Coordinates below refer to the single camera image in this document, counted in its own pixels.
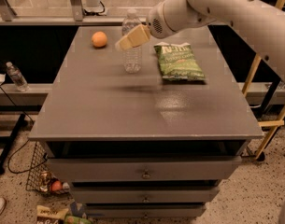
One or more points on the tan snack bag on floor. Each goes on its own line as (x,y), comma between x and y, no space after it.
(46,215)

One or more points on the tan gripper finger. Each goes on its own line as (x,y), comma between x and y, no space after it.
(138,36)

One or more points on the yellow wooden frame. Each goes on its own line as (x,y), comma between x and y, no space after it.
(271,125)

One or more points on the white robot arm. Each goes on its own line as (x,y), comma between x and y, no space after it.
(260,25)

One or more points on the clear plastic water bottle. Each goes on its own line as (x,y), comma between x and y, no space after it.
(131,57)

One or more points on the black metal stand leg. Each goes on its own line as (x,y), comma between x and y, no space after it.
(8,141)

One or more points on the green snack bag on floor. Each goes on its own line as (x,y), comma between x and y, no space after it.
(76,220)

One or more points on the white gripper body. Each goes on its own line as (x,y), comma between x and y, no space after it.
(156,21)

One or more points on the green chip bag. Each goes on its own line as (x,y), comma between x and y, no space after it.
(177,62)

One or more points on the orange fruit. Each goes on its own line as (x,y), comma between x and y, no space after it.
(99,39)

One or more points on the grey drawer cabinet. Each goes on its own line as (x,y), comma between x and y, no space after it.
(134,145)

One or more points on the small water bottle on ledge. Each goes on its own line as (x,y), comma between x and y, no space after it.
(17,77)

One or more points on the orange ball in basket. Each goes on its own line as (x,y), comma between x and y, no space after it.
(56,186)

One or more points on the black wire basket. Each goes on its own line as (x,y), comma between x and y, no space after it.
(40,179)

